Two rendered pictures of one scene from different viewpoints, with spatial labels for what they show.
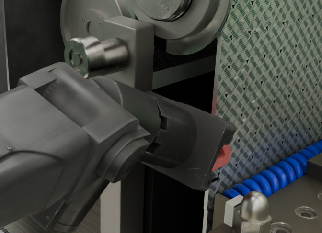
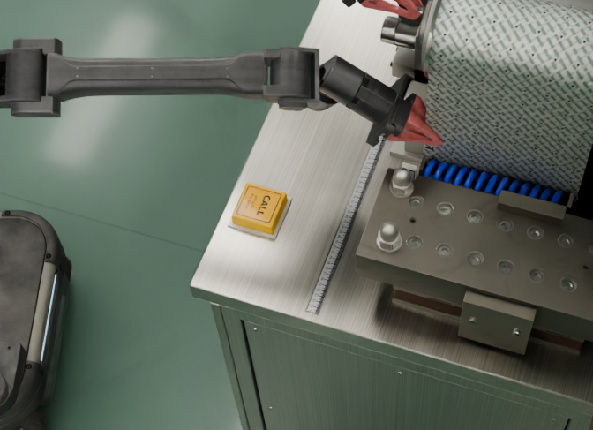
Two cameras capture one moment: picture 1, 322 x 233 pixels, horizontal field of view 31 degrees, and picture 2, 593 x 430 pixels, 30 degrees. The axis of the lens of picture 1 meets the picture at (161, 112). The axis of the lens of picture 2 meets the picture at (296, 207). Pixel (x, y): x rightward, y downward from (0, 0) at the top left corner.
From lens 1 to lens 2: 1.38 m
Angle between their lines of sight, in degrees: 61
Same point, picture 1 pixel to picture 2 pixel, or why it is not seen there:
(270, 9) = (484, 86)
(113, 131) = (275, 94)
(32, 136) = (240, 77)
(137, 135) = (300, 101)
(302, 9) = (527, 101)
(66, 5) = not seen: outside the picture
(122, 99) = (326, 79)
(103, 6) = not seen: outside the picture
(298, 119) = (531, 163)
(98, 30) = not seen: hidden behind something
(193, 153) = (378, 124)
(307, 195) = (469, 204)
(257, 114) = (474, 136)
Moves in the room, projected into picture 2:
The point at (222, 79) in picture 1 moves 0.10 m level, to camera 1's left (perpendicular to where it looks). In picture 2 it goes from (431, 101) to (398, 53)
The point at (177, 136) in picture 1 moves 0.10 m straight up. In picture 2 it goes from (364, 111) to (364, 66)
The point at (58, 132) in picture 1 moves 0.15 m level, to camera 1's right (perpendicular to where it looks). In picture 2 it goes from (251, 80) to (296, 159)
